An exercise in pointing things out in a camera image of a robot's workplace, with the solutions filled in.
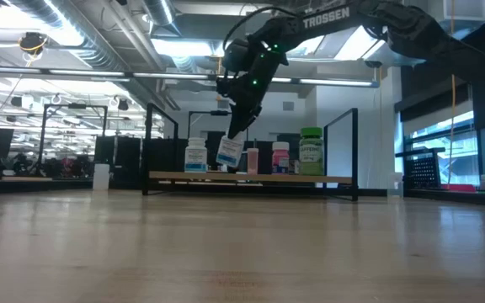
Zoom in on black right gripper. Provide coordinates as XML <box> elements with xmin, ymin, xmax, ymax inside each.
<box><xmin>216</xmin><ymin>50</ymin><xmax>289</xmax><ymax>140</ymax></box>

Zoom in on white melatonin bottle blue label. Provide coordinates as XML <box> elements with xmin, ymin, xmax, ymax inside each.
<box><xmin>216</xmin><ymin>132</ymin><xmax>246</xmax><ymax>168</ymax></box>
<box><xmin>184</xmin><ymin>136</ymin><xmax>209</xmax><ymax>173</ymax></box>

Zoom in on slim peach bottle white cap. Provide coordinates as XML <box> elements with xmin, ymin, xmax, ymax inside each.
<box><xmin>247</xmin><ymin>147</ymin><xmax>259</xmax><ymax>175</ymax></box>

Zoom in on pink bottle white cap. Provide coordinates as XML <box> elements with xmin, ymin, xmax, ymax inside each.
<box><xmin>271</xmin><ymin>141</ymin><xmax>290</xmax><ymax>175</ymax></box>

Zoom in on green caffeine bottle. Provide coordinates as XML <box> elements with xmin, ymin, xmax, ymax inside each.
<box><xmin>298</xmin><ymin>126</ymin><xmax>325</xmax><ymax>177</ymax></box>

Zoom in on translucent white plastic bottle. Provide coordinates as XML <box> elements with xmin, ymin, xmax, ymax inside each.
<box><xmin>92</xmin><ymin>162</ymin><xmax>111</xmax><ymax>191</ymax></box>

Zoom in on clear plastic bottle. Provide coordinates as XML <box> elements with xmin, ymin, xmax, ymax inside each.
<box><xmin>388</xmin><ymin>171</ymin><xmax>404</xmax><ymax>198</ymax></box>

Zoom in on wooden shelf black metal legs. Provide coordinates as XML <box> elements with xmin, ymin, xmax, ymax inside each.
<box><xmin>141</xmin><ymin>103</ymin><xmax>360</xmax><ymax>202</ymax></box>

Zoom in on black partition panel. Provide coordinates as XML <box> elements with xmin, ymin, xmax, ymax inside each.
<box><xmin>147</xmin><ymin>138</ymin><xmax>187</xmax><ymax>172</ymax></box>
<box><xmin>93</xmin><ymin>135</ymin><xmax>142</xmax><ymax>190</ymax></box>

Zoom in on long ceiling light bar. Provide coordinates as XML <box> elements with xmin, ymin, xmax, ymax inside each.
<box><xmin>0</xmin><ymin>65</ymin><xmax>381</xmax><ymax>88</ymax></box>

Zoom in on black perforated metal rack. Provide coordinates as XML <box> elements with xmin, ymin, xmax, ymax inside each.
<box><xmin>395</xmin><ymin>146</ymin><xmax>446</xmax><ymax>191</ymax></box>

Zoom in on black background station frame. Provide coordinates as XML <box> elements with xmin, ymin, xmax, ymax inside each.
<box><xmin>40</xmin><ymin>103</ymin><xmax>109</xmax><ymax>178</ymax></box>
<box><xmin>186</xmin><ymin>109</ymin><xmax>232</xmax><ymax>140</ymax></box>

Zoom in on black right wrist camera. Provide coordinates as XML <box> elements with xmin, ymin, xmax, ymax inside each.
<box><xmin>223</xmin><ymin>38</ymin><xmax>252</xmax><ymax>73</ymax></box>

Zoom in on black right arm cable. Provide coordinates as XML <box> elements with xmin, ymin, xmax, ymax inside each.
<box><xmin>222</xmin><ymin>5</ymin><xmax>301</xmax><ymax>51</ymax></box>

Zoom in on narrow silver ceiling air duct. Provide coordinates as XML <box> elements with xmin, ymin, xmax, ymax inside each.
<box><xmin>139</xmin><ymin>0</ymin><xmax>183</xmax><ymax>37</ymax></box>

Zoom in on wide silver ceiling air duct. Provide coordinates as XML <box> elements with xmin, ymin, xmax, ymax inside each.
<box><xmin>8</xmin><ymin>0</ymin><xmax>130</xmax><ymax>72</ymax></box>

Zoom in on yellow hanging cord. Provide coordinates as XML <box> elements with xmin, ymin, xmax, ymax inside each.
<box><xmin>449</xmin><ymin>0</ymin><xmax>456</xmax><ymax>189</ymax></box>

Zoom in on yellow black ceiling cord reel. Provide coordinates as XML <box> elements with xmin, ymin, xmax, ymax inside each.
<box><xmin>18</xmin><ymin>31</ymin><xmax>49</xmax><ymax>56</ymax></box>

